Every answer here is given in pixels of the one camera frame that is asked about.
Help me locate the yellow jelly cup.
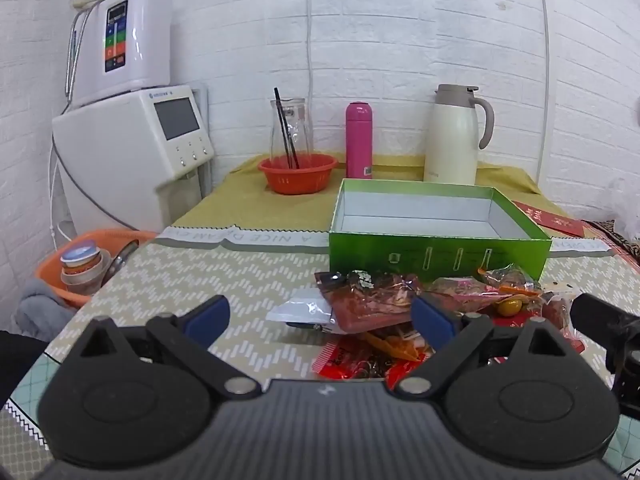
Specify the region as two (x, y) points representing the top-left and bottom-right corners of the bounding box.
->
(495, 297), (526, 319)

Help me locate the white water dispenser with screen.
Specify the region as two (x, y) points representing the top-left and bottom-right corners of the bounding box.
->
(51, 85), (216, 233)

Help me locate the pink clear snack packet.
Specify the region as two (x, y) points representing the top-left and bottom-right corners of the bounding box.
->
(425, 277), (543, 315)

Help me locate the grey cloth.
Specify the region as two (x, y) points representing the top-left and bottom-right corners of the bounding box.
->
(15, 276), (78, 343)

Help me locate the white wall conduit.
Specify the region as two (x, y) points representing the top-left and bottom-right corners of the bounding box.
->
(535, 0), (552, 183)

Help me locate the dark brown meat snack packet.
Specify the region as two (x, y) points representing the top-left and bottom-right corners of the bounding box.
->
(315, 270), (426, 335)

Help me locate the grey dispenser hose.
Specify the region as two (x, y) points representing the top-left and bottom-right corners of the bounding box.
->
(50, 135), (151, 233)

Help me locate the cream thermal jug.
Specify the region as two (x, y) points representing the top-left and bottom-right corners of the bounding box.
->
(423, 84), (496, 186)

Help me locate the white wall cable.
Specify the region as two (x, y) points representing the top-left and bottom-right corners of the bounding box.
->
(304, 0), (317, 106)

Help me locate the orange plastic basin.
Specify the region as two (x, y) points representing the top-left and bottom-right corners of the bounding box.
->
(35, 229), (158, 310)

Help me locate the clear brown-filled snack packet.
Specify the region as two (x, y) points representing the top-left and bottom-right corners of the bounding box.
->
(475, 264), (532, 291)

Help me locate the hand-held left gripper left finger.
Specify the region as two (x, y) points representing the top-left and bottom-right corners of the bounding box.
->
(75, 295), (262, 402)

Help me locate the metal flexible hose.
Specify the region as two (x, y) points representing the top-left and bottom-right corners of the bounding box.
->
(64, 7), (93, 106)

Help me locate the pink thermos bottle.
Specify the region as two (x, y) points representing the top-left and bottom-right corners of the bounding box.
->
(346, 101), (375, 180)

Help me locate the white water ionizer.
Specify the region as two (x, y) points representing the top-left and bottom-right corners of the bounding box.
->
(67, 0), (173, 108)

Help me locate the orange snack packet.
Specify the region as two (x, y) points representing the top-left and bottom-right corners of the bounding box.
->
(362, 330), (436, 362)

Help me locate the white plastic bag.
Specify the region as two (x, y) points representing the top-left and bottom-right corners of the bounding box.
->
(602, 175), (640, 243)

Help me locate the brown patterned cloth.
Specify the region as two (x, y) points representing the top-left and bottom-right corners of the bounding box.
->
(580, 219), (640, 266)

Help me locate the beige patterned table mat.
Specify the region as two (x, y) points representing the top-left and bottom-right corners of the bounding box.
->
(0, 225), (640, 480)

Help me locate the dark cloth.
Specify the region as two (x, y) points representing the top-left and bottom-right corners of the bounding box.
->
(0, 329), (50, 403)

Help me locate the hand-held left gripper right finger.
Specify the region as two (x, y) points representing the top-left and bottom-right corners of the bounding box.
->
(387, 294), (568, 397)

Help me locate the red envelope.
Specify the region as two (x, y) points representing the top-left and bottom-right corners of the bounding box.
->
(512, 201), (553, 222)
(537, 212), (586, 238)

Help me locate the red plastic basket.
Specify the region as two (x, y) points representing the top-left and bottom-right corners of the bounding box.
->
(257, 154), (339, 196)

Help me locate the jar with blue lid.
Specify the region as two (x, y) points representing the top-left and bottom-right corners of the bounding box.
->
(60, 240), (112, 296)

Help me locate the black stirring stick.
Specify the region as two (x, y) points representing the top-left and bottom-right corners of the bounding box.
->
(281, 105), (296, 170)
(273, 87), (301, 170)

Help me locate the small red snack packet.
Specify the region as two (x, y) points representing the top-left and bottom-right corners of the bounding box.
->
(539, 294), (577, 337)

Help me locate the metal pan lid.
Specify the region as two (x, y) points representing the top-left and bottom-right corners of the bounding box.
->
(100, 240), (141, 288)

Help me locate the flat red snack packet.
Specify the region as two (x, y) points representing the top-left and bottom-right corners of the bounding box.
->
(462, 312), (587, 367)

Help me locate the green cardboard box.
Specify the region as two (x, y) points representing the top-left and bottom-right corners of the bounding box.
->
(328, 178), (553, 283)

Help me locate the teal grid cloth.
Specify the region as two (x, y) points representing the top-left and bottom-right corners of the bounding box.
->
(0, 347), (63, 413)

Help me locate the white silver snack packet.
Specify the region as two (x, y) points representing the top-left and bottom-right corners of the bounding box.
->
(265, 297), (336, 332)

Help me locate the glass carafe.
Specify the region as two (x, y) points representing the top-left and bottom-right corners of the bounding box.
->
(269, 97), (315, 161)

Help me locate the red dried date packet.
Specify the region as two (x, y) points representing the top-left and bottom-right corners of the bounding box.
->
(315, 335), (398, 382)

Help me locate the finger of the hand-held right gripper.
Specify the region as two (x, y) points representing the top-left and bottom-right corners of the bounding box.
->
(570, 292), (640, 348)
(604, 342), (640, 418)

